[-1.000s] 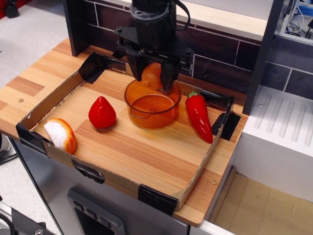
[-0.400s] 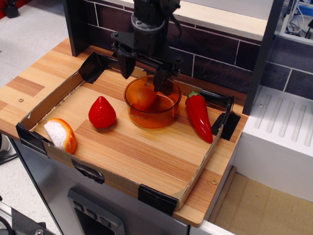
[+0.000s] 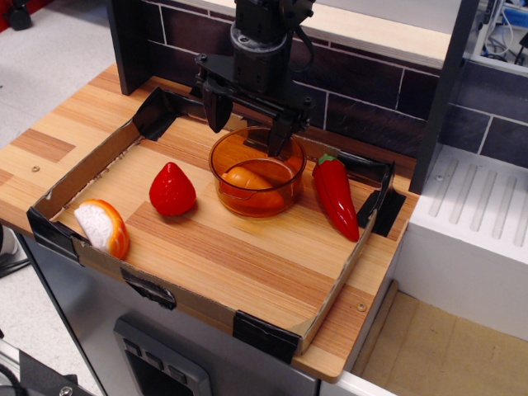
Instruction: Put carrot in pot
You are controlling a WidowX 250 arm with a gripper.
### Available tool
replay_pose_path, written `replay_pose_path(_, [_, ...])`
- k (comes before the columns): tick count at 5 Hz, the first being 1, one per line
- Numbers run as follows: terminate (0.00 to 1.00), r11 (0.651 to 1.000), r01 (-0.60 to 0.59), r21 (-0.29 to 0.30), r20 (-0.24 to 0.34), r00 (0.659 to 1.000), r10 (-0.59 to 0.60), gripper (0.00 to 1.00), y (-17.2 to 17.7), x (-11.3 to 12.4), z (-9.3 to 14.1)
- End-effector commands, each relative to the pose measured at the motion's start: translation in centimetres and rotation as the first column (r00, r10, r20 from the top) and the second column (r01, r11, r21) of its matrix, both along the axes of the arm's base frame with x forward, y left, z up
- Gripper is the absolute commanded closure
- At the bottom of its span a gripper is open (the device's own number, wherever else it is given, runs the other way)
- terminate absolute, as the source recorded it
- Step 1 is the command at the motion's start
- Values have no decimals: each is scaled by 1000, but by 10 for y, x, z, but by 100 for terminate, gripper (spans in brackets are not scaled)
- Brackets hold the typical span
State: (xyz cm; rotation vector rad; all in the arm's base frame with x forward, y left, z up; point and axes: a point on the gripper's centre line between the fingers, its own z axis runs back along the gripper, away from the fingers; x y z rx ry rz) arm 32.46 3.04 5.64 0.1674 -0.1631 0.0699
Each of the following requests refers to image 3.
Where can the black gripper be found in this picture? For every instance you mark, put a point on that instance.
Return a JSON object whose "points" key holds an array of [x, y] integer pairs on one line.
{"points": [[256, 76]]}

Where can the white orange toy sushi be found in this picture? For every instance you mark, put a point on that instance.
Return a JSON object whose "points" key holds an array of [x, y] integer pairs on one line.
{"points": [[103, 227]]}

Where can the dark grey right post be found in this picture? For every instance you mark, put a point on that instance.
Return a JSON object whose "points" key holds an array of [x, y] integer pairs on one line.
{"points": [[450, 72]]}

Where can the dark grey post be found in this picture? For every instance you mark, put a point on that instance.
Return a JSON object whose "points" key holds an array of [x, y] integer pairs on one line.
{"points": [[131, 47], [450, 72]]}

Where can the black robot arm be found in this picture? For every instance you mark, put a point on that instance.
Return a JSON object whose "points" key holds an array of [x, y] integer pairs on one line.
{"points": [[270, 21]]}

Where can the transparent orange plastic pot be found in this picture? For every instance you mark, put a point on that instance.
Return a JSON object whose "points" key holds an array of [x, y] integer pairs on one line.
{"points": [[247, 147]]}

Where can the red toy chili pepper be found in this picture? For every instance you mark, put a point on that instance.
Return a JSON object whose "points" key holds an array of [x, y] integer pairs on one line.
{"points": [[333, 188]]}

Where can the white toy sink drainboard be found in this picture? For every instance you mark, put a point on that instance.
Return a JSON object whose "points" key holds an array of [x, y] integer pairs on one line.
{"points": [[465, 247]]}

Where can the cardboard fence with black tape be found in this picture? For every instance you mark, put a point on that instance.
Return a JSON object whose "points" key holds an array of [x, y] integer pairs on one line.
{"points": [[274, 282]]}

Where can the red toy strawberry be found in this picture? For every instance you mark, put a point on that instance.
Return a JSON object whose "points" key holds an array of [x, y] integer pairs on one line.
{"points": [[172, 192]]}

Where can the orange toy carrot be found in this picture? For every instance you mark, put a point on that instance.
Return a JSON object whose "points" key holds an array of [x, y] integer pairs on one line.
{"points": [[247, 191]]}

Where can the grey toy oven front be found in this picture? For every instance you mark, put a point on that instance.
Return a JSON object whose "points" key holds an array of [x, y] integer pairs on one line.
{"points": [[156, 368]]}

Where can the dark grey left post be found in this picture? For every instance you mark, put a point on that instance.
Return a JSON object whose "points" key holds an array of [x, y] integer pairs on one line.
{"points": [[131, 47]]}

